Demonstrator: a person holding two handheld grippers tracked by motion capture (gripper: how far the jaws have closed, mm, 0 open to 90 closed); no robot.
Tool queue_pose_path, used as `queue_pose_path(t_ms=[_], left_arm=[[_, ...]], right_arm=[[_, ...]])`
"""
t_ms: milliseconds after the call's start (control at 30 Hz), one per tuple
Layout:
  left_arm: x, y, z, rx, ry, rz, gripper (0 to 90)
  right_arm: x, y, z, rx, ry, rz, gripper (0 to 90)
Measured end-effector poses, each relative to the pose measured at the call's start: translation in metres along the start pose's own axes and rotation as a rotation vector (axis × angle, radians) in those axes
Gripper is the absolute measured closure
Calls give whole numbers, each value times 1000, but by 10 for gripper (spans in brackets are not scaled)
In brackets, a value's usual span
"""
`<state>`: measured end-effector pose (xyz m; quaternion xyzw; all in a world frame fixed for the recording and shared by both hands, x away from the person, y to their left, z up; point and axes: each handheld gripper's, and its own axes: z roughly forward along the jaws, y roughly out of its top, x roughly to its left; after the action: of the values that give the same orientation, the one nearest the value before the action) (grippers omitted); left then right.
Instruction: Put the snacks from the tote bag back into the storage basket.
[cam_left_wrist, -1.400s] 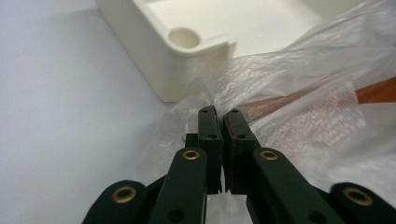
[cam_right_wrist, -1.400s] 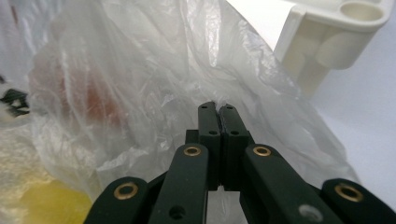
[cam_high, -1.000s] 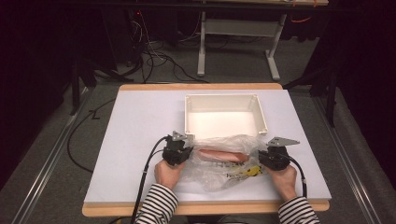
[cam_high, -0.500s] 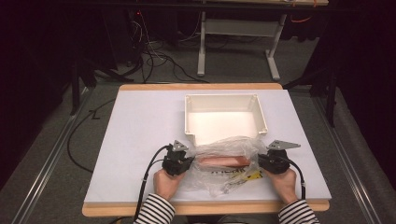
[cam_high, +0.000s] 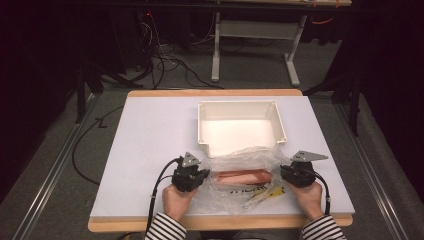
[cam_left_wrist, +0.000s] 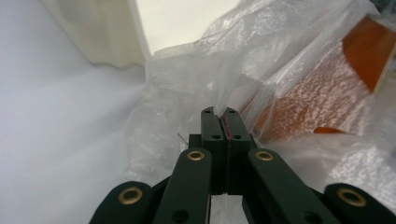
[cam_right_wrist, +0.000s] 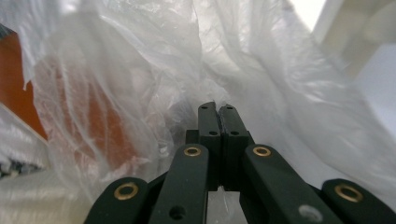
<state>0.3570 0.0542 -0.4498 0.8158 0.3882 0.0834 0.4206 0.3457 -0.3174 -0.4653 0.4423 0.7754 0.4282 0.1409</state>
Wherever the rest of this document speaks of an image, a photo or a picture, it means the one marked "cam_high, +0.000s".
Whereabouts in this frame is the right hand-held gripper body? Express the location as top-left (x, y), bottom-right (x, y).
top-left (286, 150), bottom-right (330, 189)

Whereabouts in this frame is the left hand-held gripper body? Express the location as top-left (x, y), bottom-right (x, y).
top-left (171, 151), bottom-right (205, 194)

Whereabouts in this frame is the clear plastic bag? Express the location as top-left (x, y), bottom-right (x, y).
top-left (191, 145), bottom-right (292, 216)

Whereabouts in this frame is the reddish brown box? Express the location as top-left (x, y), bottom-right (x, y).
top-left (211, 168), bottom-right (273, 186)

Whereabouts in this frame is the white plastic bin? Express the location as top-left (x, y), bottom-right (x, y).
top-left (197, 100), bottom-right (288, 159)

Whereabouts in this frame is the person's right hand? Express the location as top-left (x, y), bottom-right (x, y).
top-left (287, 181), bottom-right (325, 222)

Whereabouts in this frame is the person's left hand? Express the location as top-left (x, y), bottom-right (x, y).
top-left (162, 184), bottom-right (200, 223)

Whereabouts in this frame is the black metal stand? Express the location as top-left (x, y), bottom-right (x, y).
top-left (74, 59), bottom-right (144, 125)
top-left (301, 71), bottom-right (364, 138)

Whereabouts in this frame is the right hand-held gripper black cable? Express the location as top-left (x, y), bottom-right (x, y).
top-left (304, 168), bottom-right (332, 216)

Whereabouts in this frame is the hand-held gripper black cable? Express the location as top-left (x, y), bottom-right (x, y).
top-left (304, 168), bottom-right (332, 216)
top-left (145, 157), bottom-right (184, 234)

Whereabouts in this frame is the left hand-held gripper black cable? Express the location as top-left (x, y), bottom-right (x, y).
top-left (145, 157), bottom-right (184, 234)

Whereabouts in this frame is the metal floor rail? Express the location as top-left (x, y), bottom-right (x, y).
top-left (333, 99), bottom-right (415, 240)
top-left (11, 93), bottom-right (101, 240)

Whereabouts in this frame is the black floor cable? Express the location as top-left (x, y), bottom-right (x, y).
top-left (71, 105), bottom-right (125, 186)

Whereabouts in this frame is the tangle of cables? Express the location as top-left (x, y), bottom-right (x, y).
top-left (138, 11), bottom-right (225, 90)

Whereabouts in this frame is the white metal desk frame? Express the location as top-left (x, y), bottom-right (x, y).
top-left (210, 11), bottom-right (308, 89)

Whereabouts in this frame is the orange cable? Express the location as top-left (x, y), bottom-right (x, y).
top-left (310, 15), bottom-right (335, 26)

